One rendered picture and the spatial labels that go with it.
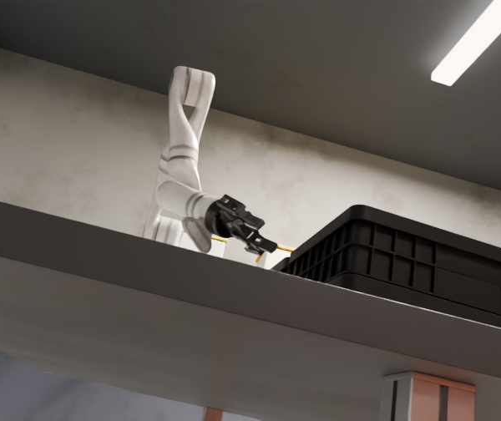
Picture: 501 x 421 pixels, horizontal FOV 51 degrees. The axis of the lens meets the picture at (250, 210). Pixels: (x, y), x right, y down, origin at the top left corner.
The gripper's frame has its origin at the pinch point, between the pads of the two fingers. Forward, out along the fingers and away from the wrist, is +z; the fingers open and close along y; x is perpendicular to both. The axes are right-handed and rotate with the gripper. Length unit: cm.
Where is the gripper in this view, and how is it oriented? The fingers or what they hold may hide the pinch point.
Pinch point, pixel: (263, 235)
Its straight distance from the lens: 95.7
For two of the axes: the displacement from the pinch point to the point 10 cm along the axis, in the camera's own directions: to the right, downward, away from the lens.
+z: 6.0, 2.3, -7.7
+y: 4.2, 7.3, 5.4
